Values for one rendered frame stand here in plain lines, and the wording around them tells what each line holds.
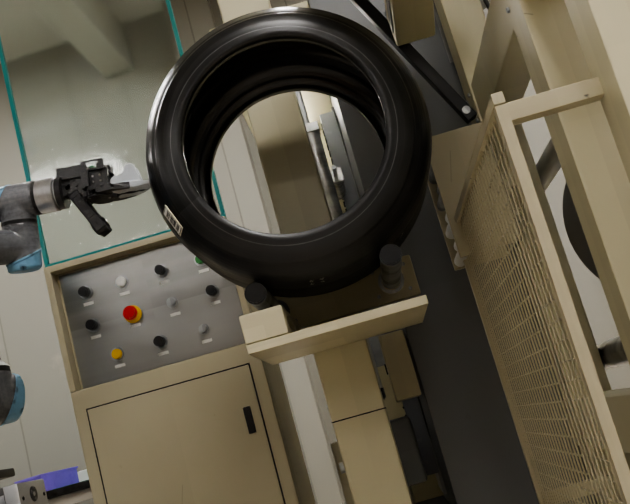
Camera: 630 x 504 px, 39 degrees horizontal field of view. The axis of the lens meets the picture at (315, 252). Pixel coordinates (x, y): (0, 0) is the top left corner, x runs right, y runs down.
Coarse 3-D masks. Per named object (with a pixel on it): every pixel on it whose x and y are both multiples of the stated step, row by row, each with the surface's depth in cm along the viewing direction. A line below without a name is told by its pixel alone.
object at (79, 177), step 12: (60, 168) 195; (72, 168) 194; (84, 168) 192; (96, 168) 192; (108, 168) 196; (60, 180) 194; (72, 180) 194; (84, 180) 192; (96, 180) 193; (108, 180) 195; (60, 192) 192; (84, 192) 192; (60, 204) 193
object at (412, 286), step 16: (352, 288) 212; (368, 288) 212; (384, 288) 211; (400, 288) 211; (416, 288) 211; (288, 304) 213; (304, 304) 212; (320, 304) 212; (336, 304) 212; (352, 304) 211; (368, 304) 211; (384, 304) 212; (304, 320) 212; (320, 320) 211
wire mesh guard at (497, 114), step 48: (480, 144) 149; (480, 192) 167; (528, 192) 127; (528, 240) 137; (480, 288) 205; (528, 288) 148; (528, 336) 161; (576, 336) 123; (528, 432) 196; (576, 480) 153; (624, 480) 119
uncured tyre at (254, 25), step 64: (192, 64) 185; (256, 64) 210; (320, 64) 211; (384, 64) 181; (192, 128) 210; (384, 128) 208; (192, 192) 179; (384, 192) 176; (256, 256) 176; (320, 256) 176
